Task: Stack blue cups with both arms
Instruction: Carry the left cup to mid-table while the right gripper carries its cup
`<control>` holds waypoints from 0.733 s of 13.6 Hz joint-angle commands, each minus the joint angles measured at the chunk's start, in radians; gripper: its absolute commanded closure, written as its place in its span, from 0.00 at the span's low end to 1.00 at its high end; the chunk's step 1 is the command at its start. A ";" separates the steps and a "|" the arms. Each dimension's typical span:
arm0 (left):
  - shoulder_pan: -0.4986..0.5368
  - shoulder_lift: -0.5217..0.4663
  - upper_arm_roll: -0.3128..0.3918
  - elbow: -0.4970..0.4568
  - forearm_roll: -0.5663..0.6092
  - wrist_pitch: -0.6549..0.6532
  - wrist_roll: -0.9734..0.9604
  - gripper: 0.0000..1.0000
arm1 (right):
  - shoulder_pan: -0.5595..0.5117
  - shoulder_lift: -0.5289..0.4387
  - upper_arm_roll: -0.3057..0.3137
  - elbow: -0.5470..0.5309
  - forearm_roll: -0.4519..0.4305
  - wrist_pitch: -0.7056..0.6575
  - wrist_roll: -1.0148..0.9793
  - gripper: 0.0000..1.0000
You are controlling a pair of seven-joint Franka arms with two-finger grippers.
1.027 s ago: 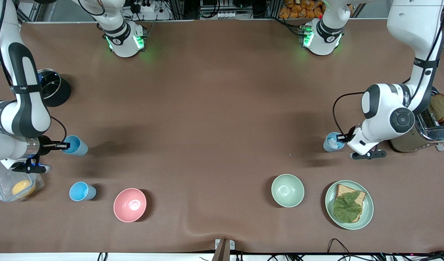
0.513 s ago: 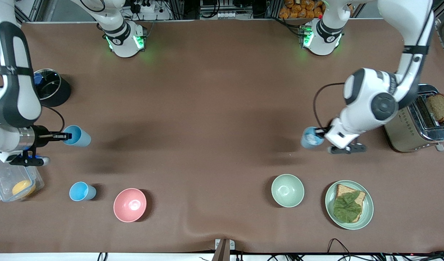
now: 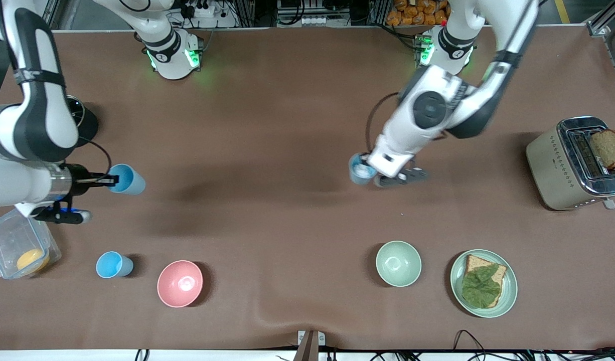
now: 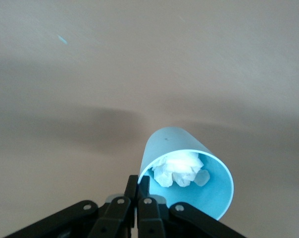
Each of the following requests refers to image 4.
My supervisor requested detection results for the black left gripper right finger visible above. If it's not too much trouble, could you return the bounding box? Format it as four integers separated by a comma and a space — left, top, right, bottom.
137, 175, 247, 238

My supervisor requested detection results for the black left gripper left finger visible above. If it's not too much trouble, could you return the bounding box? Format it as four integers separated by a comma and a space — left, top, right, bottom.
5, 175, 139, 238

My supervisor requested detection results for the light blue plastic cup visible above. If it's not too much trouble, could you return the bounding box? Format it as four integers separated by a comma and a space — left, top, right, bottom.
137, 126, 235, 221

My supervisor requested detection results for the crumpled white tissue paper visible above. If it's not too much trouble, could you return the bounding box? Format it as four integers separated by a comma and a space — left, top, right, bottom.
151, 152, 211, 188

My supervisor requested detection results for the brown table cloth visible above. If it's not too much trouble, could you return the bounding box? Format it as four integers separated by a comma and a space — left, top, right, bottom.
0, 0, 299, 238

